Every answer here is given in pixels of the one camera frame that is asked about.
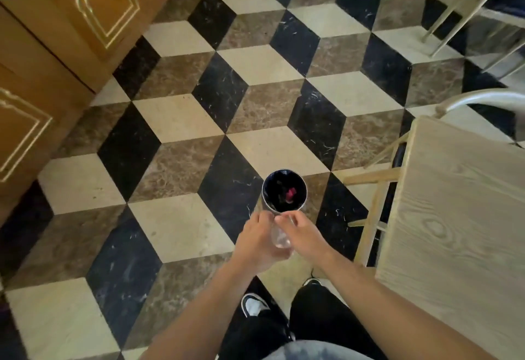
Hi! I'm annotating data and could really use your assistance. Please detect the person's right forearm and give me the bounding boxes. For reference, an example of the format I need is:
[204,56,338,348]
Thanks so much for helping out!
[318,249,499,360]

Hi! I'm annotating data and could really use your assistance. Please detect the person's left black-white shoe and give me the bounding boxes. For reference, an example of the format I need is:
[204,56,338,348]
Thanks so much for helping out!
[241,293,271,318]

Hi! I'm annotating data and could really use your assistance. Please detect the person's grey shirt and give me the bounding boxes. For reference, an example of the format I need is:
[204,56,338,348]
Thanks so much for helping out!
[261,340,368,360]

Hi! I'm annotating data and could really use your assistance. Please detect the black round waste bin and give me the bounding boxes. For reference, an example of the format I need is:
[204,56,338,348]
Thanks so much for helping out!
[255,169,308,216]

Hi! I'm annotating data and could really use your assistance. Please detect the brown cabinet with gold trim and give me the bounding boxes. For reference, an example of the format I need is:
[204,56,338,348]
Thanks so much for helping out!
[0,0,195,227]

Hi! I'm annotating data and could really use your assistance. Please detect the light wooden chair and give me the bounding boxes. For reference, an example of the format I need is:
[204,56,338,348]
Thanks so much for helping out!
[336,88,525,268]

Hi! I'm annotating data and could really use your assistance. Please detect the person's right hand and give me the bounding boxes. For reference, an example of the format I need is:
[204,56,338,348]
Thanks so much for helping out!
[274,210,338,268]

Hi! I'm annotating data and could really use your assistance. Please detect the clear drinking glass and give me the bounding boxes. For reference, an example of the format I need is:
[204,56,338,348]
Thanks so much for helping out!
[269,215,294,249]

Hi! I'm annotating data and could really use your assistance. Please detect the person's left hand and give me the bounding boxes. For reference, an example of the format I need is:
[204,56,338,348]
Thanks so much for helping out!
[232,210,294,275]

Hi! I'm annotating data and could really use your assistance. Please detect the person's left forearm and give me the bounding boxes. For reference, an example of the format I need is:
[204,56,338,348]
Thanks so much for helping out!
[139,256,257,360]

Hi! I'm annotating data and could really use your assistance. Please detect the pale chair with thin legs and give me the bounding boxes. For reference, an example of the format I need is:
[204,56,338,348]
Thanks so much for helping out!
[422,0,525,79]

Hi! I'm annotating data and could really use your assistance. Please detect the person's black trousers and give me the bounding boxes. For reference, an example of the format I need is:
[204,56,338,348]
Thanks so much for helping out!
[218,283,388,360]

